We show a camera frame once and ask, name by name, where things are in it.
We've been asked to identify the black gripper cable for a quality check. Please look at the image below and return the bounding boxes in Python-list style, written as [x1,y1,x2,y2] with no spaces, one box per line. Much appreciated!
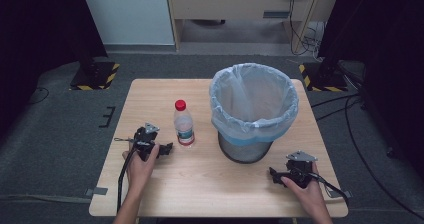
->
[116,146,138,215]
[309,171,351,206]

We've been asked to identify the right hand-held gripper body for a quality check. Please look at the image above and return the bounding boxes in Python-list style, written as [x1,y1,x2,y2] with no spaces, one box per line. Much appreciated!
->
[284,150,319,190]

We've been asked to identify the metal mesh wastebasket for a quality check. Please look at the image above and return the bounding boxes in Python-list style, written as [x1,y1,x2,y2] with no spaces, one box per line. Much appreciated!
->
[217,132,274,165]

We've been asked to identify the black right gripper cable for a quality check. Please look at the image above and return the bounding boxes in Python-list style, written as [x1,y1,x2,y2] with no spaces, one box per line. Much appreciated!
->
[309,171,351,206]

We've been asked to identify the black curtain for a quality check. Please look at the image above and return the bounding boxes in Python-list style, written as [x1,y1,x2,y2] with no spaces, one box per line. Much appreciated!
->
[317,0,424,178]
[0,0,109,135]

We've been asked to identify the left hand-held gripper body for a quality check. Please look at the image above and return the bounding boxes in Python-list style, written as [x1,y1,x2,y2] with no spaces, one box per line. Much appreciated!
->
[132,122,162,162]

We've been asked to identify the black hanging cables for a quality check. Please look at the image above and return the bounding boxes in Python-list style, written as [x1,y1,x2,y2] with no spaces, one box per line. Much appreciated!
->
[287,0,324,57]

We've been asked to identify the grey tape strip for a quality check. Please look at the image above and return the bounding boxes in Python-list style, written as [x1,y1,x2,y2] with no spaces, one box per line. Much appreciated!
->
[84,186,110,198]
[328,189,354,200]

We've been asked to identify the person's right hand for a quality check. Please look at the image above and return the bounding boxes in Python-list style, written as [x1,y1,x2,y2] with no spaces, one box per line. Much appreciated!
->
[280,161,330,216]

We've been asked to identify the translucent plastic bin liner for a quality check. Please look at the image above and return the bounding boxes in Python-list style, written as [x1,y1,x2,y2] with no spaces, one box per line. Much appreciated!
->
[209,62,300,148]

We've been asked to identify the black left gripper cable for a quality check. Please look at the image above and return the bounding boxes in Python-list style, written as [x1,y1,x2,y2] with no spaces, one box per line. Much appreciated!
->
[116,146,138,215]

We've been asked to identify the clear red-capped water bottle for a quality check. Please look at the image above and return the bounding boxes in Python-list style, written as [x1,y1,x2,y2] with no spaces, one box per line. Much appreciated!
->
[173,99,196,148]

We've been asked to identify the light wooden desk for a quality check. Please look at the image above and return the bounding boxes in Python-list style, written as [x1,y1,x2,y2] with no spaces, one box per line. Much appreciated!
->
[164,0,342,53]

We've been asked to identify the stand with striped base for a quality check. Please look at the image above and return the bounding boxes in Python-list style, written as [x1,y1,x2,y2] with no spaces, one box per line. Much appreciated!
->
[298,15,350,93]
[68,0,121,92]

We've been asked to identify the black floor cable bundle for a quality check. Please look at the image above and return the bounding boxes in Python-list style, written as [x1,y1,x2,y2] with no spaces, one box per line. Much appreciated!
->
[310,62,424,221]

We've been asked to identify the person's left hand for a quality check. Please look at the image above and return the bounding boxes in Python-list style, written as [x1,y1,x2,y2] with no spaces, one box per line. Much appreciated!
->
[121,144,161,192]

